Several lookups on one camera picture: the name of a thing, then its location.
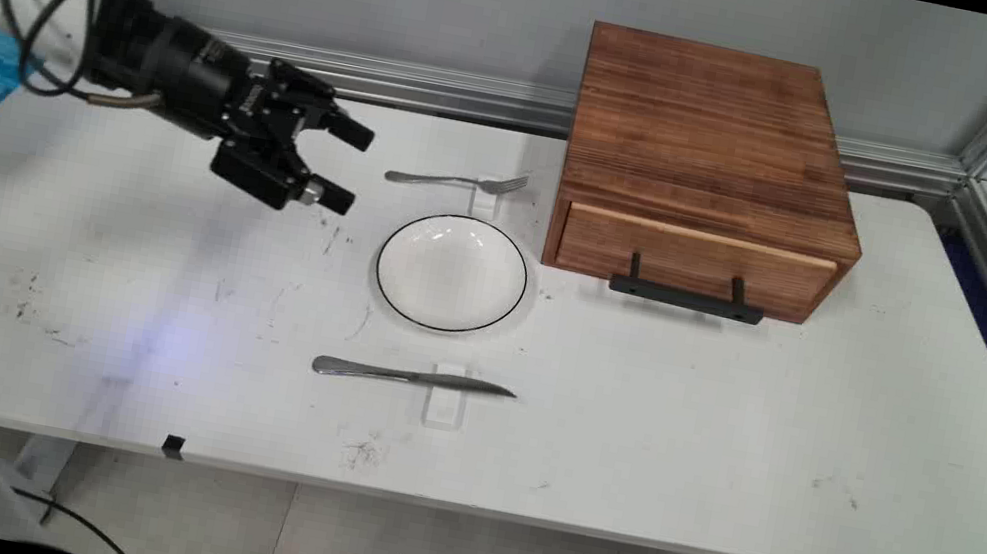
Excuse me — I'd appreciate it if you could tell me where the white plate with black rim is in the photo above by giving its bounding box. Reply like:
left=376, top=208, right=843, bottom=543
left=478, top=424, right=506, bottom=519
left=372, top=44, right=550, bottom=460
left=365, top=201, right=539, bottom=346

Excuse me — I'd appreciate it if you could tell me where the wooden drawer with black handle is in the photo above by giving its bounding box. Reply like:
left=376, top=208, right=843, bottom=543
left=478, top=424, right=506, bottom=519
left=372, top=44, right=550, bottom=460
left=549, top=198, right=844, bottom=340

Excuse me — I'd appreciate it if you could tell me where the black floor cable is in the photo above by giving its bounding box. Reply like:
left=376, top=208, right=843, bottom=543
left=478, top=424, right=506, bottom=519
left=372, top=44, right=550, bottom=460
left=0, top=485, right=146, bottom=554

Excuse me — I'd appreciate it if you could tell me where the grey table leg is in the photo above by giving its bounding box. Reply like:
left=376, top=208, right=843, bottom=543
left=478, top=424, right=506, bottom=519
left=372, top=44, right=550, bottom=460
left=2, top=432, right=81, bottom=530

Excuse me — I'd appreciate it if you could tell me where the silver metal fork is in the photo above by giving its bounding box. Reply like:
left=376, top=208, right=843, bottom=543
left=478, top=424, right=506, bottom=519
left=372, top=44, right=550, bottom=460
left=383, top=151, right=531, bottom=208

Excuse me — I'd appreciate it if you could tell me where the silver metal knife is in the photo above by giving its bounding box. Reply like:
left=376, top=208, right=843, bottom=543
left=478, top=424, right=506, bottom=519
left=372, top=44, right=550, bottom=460
left=310, top=350, right=520, bottom=411

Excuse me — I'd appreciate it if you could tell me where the horizontal aluminium frame rail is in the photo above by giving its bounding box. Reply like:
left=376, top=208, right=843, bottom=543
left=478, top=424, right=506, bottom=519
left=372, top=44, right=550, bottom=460
left=192, top=21, right=975, bottom=211

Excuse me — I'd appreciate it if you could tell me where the white fork rest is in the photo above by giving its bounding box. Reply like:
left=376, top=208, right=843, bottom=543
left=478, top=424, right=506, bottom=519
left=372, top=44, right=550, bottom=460
left=470, top=173, right=510, bottom=223

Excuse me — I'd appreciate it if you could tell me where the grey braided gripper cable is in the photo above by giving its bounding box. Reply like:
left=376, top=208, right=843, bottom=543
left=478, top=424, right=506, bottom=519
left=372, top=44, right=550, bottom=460
left=85, top=81, right=167, bottom=121

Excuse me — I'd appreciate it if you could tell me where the brown wooden drawer cabinet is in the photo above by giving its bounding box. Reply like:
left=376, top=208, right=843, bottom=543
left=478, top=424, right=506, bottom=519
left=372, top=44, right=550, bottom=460
left=538, top=19, right=896, bottom=335

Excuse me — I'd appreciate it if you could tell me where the white knife rest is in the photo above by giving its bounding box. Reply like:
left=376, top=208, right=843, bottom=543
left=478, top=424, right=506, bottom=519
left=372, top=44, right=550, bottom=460
left=420, top=360, right=476, bottom=434

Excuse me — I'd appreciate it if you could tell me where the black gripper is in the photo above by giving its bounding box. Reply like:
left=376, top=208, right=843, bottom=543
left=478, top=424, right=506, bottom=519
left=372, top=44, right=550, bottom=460
left=72, top=0, right=393, bottom=227

